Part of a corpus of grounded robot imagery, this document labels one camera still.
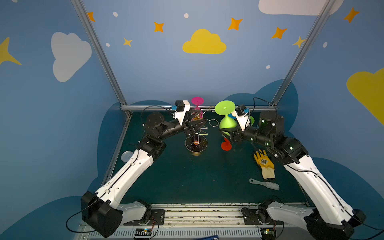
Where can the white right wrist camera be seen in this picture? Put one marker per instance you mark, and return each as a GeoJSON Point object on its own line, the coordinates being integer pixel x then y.
{"type": "Point", "coordinates": [242, 115]}

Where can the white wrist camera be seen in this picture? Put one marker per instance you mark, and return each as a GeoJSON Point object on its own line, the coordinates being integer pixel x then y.
{"type": "Point", "coordinates": [242, 115]}
{"type": "Point", "coordinates": [181, 107]}

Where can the pink wine glass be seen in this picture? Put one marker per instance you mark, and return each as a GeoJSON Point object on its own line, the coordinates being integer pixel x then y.
{"type": "Point", "coordinates": [198, 101]}

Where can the green wine glass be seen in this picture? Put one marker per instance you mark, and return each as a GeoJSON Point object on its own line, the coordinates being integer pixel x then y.
{"type": "Point", "coordinates": [252, 120]}
{"type": "Point", "coordinates": [225, 109]}

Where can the grey cleaning brush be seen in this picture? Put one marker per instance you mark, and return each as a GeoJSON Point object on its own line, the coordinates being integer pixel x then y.
{"type": "Point", "coordinates": [269, 185]}

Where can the red wine glass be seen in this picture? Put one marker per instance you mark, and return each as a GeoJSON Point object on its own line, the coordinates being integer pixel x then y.
{"type": "Point", "coordinates": [226, 145]}

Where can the green wine glass back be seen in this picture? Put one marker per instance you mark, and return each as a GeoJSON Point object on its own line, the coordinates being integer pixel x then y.
{"type": "Point", "coordinates": [225, 109]}

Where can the gold wire glass rack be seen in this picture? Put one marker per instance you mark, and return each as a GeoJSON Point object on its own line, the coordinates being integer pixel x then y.
{"type": "Point", "coordinates": [198, 143]}

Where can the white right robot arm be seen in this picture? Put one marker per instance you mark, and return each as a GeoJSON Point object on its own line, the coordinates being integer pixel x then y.
{"type": "Point", "coordinates": [331, 218]}

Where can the green wine glass front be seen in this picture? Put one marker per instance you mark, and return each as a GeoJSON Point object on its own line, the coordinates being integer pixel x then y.
{"type": "Point", "coordinates": [252, 120]}

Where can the blue wine glass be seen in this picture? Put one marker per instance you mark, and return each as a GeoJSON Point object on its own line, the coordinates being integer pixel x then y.
{"type": "Point", "coordinates": [232, 116]}

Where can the aluminium frame right post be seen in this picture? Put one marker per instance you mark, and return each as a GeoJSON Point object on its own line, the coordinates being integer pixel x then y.
{"type": "Point", "coordinates": [304, 49]}

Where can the aluminium frame left post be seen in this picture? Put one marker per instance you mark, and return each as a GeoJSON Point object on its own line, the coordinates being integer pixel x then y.
{"type": "Point", "coordinates": [88, 26]}

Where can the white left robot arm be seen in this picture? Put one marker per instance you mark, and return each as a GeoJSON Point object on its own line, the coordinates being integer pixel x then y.
{"type": "Point", "coordinates": [101, 210]}

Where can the yellow black work glove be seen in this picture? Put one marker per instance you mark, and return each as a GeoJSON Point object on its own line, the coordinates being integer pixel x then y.
{"type": "Point", "coordinates": [266, 165]}

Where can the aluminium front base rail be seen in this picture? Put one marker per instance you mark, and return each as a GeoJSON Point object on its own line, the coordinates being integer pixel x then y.
{"type": "Point", "coordinates": [228, 221]}

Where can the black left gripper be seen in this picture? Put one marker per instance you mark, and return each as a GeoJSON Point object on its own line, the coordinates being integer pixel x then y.
{"type": "Point", "coordinates": [190, 125]}

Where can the aluminium frame back rail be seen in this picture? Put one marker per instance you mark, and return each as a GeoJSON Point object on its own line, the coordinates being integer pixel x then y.
{"type": "Point", "coordinates": [139, 108]}

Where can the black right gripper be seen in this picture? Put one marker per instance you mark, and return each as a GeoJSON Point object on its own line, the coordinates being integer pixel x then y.
{"type": "Point", "coordinates": [235, 135]}

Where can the aluminium frame post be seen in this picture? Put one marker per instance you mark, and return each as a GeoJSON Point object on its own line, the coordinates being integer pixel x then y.
{"type": "Point", "coordinates": [304, 49]}
{"type": "Point", "coordinates": [88, 26]}

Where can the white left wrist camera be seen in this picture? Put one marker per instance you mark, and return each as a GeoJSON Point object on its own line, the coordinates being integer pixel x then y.
{"type": "Point", "coordinates": [181, 107]}

